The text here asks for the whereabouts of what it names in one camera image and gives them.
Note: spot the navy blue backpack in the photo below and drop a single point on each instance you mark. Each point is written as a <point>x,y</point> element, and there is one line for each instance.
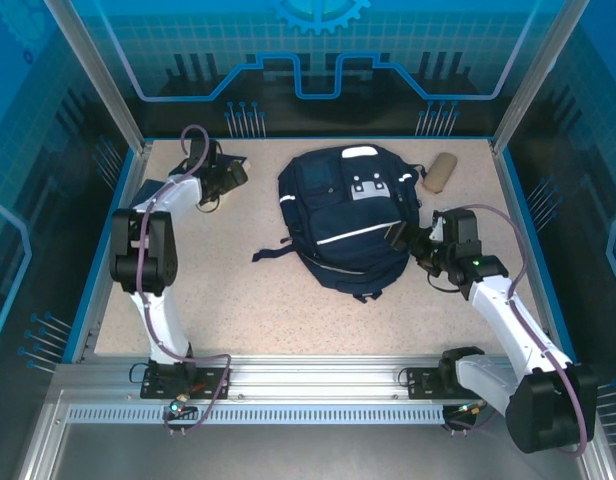
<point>338,260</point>

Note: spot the beige pencil case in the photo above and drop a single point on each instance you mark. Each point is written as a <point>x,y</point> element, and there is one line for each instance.
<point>440,172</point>

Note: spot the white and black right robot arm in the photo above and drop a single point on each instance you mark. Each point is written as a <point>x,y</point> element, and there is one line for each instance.
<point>503,330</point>

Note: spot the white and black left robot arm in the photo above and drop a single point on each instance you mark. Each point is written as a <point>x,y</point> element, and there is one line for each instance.
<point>160,260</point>

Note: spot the blue printed acrylic panel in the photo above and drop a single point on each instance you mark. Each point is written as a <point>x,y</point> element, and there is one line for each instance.
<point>588,150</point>
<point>28,150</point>
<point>313,50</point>

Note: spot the grey metal shelf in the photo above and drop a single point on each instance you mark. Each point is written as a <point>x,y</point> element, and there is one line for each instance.
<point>313,450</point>

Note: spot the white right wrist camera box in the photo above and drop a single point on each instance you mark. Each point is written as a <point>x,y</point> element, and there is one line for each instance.
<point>438,230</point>

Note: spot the aluminium table side rail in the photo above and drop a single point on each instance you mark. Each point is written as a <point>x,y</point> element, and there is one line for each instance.
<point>506,175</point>
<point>94,325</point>

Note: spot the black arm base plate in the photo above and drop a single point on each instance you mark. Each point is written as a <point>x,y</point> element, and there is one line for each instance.
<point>155,387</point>
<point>423,385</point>

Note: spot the aluminium frame post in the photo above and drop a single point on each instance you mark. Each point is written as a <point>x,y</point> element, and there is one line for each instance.
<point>533,75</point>
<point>99,75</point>

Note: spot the aluminium front frame rail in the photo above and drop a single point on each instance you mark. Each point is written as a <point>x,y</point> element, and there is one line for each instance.
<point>313,375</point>

